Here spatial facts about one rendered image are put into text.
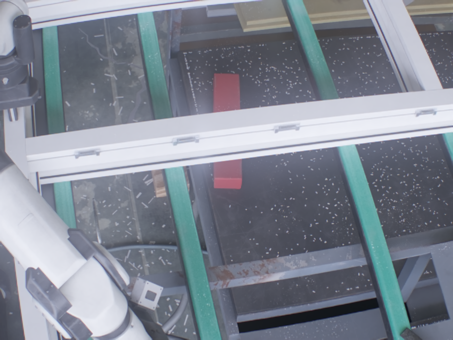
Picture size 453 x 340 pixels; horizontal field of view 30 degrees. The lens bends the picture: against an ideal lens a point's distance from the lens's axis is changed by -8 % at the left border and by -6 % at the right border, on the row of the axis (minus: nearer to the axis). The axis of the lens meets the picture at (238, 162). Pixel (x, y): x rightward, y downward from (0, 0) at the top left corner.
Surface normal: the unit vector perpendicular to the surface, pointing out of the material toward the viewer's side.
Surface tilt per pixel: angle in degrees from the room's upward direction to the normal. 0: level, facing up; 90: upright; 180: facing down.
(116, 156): 90
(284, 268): 0
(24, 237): 38
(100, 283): 21
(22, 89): 90
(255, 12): 0
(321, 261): 0
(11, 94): 90
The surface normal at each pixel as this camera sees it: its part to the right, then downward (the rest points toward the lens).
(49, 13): 0.21, 0.81
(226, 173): 0.07, -0.57
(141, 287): -0.56, -0.36
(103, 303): 0.30, -0.13
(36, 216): 0.48, -0.43
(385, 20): -0.98, 0.12
